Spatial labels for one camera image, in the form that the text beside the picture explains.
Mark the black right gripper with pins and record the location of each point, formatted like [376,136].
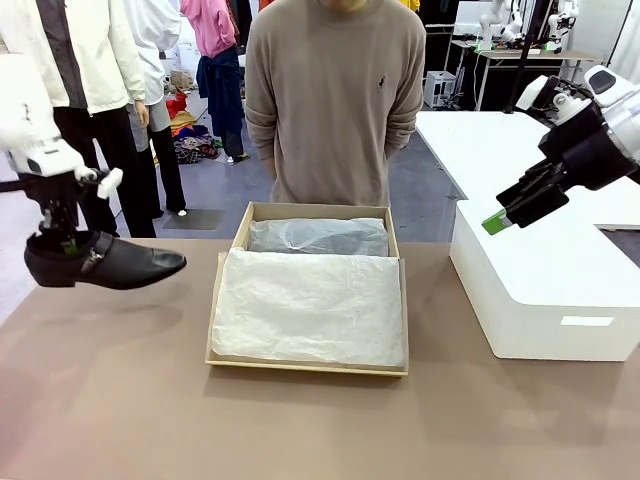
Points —
[590,155]

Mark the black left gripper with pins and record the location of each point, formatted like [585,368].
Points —
[55,195]

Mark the black leather buckle shoe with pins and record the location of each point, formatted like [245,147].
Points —
[130,265]

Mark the white tissue paper sheet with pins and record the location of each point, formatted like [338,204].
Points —
[310,305]

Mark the brown cardboard shoe box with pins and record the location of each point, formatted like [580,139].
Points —
[300,370]

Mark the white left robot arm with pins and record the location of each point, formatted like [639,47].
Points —
[25,130]

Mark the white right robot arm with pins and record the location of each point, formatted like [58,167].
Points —
[622,115]

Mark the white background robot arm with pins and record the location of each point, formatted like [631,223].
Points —
[486,22]
[560,22]

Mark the white shoe box lid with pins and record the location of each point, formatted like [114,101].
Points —
[525,300]

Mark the black tripod pole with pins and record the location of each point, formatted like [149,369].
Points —
[525,70]

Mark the black floor mat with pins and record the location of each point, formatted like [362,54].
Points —
[192,220]

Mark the wooden background table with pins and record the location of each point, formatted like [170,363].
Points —
[540,56]

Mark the white computer case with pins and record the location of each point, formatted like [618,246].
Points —
[440,89]

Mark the colourful clothes pile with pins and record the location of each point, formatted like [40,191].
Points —
[192,140]

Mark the mannequin in white jacket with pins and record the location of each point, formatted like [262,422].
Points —
[100,50]

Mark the mannequin in white shirt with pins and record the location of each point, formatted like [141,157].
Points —
[162,45]

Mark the white cardboard boxes stack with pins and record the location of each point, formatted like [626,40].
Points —
[186,50]

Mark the person in beige sweater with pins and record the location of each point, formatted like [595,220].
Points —
[330,100]

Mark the mannequin in pink hoodie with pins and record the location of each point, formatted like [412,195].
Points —
[212,30]

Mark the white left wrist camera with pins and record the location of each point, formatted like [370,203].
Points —
[110,182]

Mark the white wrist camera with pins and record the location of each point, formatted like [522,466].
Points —
[532,92]
[110,182]

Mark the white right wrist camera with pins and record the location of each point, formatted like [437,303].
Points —
[532,92]

